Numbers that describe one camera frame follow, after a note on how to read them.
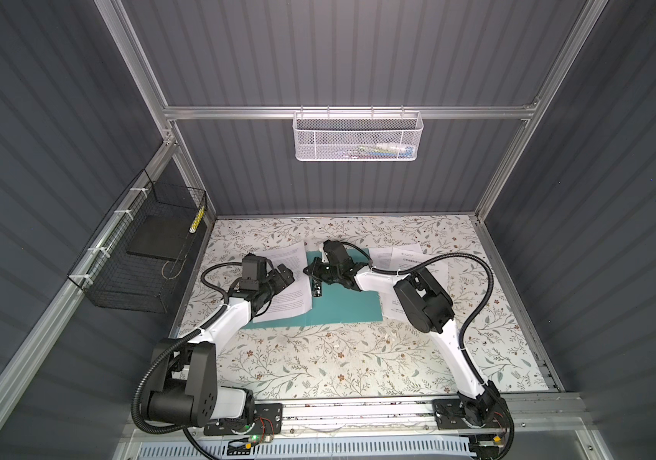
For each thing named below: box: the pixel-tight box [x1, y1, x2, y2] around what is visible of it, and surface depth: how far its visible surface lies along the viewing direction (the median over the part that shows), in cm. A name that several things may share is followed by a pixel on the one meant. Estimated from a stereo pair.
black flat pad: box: [126, 214, 193, 262], surface depth 78 cm
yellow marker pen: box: [188, 206, 206, 233], surface depth 82 cm
